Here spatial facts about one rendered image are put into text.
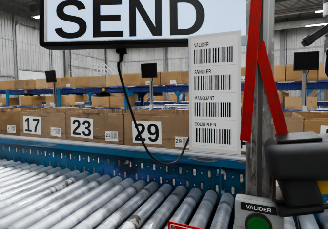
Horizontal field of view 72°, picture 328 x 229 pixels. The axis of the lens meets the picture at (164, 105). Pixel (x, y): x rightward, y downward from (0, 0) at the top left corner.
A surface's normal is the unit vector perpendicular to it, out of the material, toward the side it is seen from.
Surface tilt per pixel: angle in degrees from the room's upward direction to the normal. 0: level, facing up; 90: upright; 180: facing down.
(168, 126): 90
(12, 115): 90
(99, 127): 91
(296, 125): 90
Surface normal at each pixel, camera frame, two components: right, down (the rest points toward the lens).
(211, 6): -0.05, -0.02
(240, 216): -0.39, 0.05
